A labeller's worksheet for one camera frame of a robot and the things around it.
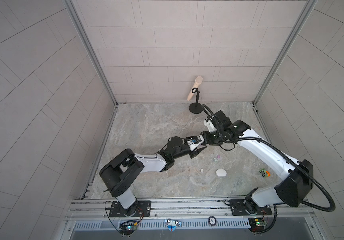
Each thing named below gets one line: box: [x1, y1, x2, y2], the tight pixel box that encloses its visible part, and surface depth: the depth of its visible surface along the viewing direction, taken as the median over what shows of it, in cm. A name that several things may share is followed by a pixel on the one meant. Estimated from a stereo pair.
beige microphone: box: [187, 75, 204, 101], surface depth 98 cm
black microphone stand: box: [189, 87, 204, 114], surface depth 114 cm
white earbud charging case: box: [216, 169, 227, 177], surface depth 82 cm
